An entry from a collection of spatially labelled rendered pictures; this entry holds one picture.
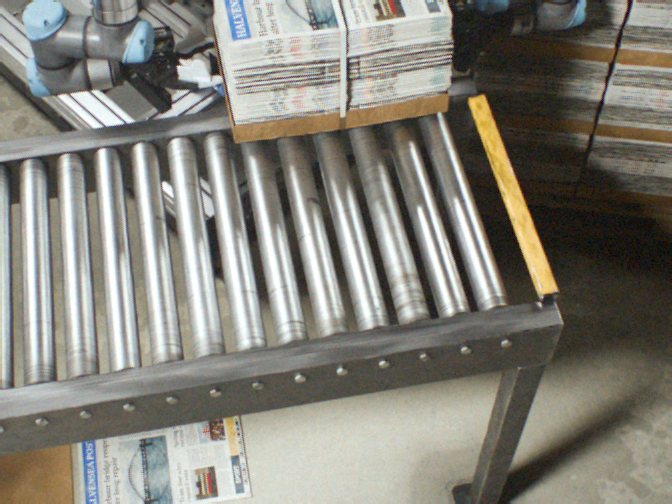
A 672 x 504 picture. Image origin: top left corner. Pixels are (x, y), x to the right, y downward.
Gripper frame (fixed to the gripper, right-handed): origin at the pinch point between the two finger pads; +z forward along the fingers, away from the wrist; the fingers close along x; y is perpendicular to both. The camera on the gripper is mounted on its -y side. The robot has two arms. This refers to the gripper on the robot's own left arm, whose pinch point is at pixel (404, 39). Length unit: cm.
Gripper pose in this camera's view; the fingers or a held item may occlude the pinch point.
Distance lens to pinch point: 202.4
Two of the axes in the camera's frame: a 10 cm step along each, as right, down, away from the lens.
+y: -0.2, -6.4, -7.7
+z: -9.8, 1.6, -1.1
